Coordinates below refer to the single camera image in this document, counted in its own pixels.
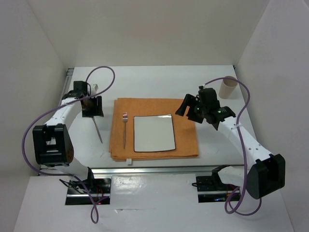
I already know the aluminium rail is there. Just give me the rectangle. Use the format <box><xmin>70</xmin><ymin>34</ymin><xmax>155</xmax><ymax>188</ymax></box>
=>
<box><xmin>38</xmin><ymin>67</ymin><xmax>244</xmax><ymax>176</ymax></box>

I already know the beige paper cup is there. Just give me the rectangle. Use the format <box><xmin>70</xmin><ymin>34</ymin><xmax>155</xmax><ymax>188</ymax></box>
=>
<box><xmin>218</xmin><ymin>76</ymin><xmax>238</xmax><ymax>99</ymax></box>

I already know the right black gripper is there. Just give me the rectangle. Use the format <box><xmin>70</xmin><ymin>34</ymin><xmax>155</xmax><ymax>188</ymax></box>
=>
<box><xmin>175</xmin><ymin>94</ymin><xmax>208</xmax><ymax>124</ymax></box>

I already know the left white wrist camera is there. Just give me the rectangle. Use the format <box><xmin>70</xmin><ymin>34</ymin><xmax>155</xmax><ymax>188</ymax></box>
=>
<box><xmin>90</xmin><ymin>84</ymin><xmax>98</xmax><ymax>94</ymax></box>

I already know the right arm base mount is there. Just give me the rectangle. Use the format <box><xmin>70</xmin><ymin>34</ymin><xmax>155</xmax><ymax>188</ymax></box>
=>
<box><xmin>191</xmin><ymin>176</ymin><xmax>237</xmax><ymax>203</ymax></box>

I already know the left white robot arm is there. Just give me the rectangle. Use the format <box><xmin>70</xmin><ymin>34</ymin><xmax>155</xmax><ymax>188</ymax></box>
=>
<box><xmin>32</xmin><ymin>81</ymin><xmax>104</xmax><ymax>193</ymax></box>

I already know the white square plate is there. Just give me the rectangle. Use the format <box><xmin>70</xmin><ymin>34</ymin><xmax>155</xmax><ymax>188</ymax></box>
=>
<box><xmin>134</xmin><ymin>114</ymin><xmax>176</xmax><ymax>152</ymax></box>

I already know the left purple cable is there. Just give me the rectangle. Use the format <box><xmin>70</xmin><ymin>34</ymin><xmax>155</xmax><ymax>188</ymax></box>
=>
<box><xmin>21</xmin><ymin>66</ymin><xmax>115</xmax><ymax>224</ymax></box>

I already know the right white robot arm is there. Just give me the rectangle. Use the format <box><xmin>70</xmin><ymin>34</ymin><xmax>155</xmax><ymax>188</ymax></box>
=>
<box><xmin>175</xmin><ymin>87</ymin><xmax>285</xmax><ymax>199</ymax></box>

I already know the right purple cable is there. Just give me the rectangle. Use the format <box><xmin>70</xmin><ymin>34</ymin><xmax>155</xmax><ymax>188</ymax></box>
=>
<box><xmin>204</xmin><ymin>76</ymin><xmax>263</xmax><ymax>216</ymax></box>

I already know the purple cable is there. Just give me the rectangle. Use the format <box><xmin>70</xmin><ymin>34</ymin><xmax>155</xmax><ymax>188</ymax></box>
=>
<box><xmin>204</xmin><ymin>76</ymin><xmax>263</xmax><ymax>216</ymax></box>
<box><xmin>21</xmin><ymin>66</ymin><xmax>115</xmax><ymax>224</ymax></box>

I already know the orange cloth placemat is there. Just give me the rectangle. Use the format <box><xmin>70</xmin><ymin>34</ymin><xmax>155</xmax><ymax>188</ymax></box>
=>
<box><xmin>109</xmin><ymin>98</ymin><xmax>198</xmax><ymax>161</ymax></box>

